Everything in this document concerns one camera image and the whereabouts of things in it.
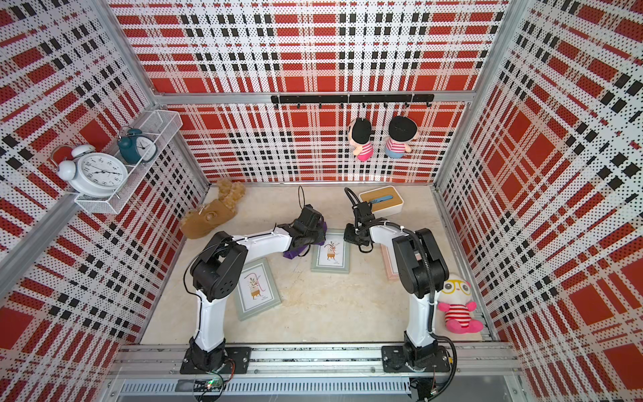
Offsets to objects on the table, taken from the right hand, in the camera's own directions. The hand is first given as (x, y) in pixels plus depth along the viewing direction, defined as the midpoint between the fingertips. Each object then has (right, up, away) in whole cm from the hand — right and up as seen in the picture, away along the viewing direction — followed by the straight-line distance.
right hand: (350, 236), depth 100 cm
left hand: (-10, +1, -1) cm, 10 cm away
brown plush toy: (-56, +8, -4) cm, 56 cm away
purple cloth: (-19, -4, -13) cm, 23 cm away
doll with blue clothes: (+19, +40, -9) cm, 45 cm away
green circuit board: (-42, -39, -30) cm, 65 cm away
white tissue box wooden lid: (+16, +15, +9) cm, 24 cm away
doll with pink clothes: (+4, +40, -6) cm, 40 cm away
